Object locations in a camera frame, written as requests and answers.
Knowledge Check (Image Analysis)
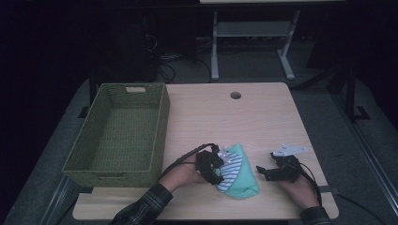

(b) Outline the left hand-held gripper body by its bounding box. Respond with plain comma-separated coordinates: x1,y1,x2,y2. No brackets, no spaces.
194,142,233,186

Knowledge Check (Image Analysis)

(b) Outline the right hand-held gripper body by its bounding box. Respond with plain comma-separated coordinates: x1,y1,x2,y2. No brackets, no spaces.
269,142,308,184

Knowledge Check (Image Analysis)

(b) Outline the mint green pet shirt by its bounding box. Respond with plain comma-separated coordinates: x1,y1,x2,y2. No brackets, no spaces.
214,142,261,201

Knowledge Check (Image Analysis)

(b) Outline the green woven basket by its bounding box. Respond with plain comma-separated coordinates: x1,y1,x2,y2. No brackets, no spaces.
61,82,171,188

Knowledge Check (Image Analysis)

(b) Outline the person's left hand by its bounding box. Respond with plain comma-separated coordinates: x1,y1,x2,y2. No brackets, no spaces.
159,153,206,193

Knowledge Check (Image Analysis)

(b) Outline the person's right hand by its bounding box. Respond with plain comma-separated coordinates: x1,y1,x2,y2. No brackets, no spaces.
277,172,321,210

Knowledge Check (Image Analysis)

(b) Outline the grey table edge clamp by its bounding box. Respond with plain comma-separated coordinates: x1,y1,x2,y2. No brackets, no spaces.
320,185,340,195

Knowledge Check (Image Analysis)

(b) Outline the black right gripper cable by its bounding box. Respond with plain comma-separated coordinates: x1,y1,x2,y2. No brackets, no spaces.
296,161,323,206

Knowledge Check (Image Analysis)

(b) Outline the thin black floor cable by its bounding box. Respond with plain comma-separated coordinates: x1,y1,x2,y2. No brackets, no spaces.
335,192,380,225

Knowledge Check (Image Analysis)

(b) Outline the aluminium floor rail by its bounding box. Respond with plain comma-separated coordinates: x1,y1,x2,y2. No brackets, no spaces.
39,173,83,225
330,92,398,218

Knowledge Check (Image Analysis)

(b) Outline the black metal frame post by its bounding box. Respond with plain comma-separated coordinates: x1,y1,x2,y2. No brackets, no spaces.
343,60,371,124

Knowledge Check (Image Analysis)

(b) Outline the bundle of floor cables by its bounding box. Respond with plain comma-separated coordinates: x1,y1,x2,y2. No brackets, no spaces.
155,52,213,84

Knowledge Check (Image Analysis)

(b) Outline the grey metal table frame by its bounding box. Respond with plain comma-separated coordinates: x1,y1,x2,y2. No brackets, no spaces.
210,8,302,83

